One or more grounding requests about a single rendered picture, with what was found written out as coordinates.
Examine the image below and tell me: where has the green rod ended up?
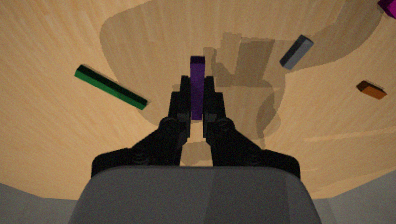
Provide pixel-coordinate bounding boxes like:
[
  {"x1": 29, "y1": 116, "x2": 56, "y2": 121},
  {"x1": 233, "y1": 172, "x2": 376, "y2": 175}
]
[{"x1": 75, "y1": 65, "x2": 148, "y2": 110}]

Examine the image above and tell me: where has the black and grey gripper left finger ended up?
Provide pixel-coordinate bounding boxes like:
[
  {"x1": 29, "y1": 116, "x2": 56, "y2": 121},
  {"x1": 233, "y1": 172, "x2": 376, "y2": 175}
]
[{"x1": 91, "y1": 76, "x2": 191, "y2": 178}]

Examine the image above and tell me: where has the dark purple rod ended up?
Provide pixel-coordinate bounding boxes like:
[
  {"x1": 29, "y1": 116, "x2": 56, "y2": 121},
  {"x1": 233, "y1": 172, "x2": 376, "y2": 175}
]
[{"x1": 190, "y1": 56, "x2": 205, "y2": 120}]

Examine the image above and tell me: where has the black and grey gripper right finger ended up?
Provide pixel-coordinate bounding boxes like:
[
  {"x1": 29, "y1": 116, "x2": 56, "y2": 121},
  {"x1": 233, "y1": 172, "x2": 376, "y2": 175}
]
[{"x1": 203, "y1": 76, "x2": 301, "y2": 179}]

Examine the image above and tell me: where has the orange-brown rectangular bar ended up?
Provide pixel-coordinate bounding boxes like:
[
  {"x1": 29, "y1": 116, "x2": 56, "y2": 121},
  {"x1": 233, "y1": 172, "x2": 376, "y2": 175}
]
[{"x1": 356, "y1": 81, "x2": 388, "y2": 100}]

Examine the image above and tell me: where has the dark grey rectangular rod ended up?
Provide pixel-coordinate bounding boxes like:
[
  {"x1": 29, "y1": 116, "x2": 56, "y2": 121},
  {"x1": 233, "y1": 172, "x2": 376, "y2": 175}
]
[{"x1": 279, "y1": 35, "x2": 314, "y2": 70}]

